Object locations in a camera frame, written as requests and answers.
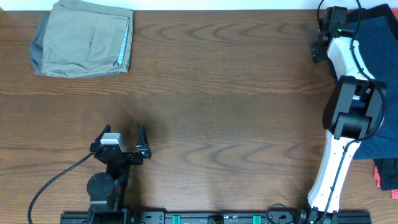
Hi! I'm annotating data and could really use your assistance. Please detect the red garment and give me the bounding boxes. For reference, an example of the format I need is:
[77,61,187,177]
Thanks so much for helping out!
[374,8,397,199]

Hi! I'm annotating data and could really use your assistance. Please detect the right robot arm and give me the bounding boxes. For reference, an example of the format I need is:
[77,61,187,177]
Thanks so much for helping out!
[297,6,387,223]

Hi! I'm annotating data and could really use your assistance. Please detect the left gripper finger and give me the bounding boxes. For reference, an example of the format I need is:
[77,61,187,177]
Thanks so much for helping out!
[95,124,111,144]
[136,124,149,147]

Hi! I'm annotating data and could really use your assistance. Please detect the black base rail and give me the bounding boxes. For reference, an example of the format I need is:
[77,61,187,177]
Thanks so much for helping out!
[60,209,372,224]

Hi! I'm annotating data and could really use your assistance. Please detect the black garment pile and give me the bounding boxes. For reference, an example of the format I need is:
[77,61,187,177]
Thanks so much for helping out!
[354,4,397,190]

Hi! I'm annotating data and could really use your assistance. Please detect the black right base cable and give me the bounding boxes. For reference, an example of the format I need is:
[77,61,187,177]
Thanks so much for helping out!
[265,203,296,224]

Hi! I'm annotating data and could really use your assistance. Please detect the folded khaki shorts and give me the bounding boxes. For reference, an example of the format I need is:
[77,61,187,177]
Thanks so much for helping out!
[39,0,134,78]

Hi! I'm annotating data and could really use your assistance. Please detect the navy blue shorts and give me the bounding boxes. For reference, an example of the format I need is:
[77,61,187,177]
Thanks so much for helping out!
[329,16,398,160]

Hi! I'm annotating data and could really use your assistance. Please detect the grey folded garment underneath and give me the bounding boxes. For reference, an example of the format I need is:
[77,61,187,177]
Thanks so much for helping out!
[29,13,49,76]

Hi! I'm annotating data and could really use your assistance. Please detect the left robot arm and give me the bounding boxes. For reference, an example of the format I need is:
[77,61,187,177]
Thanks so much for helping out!
[86,124,152,224]

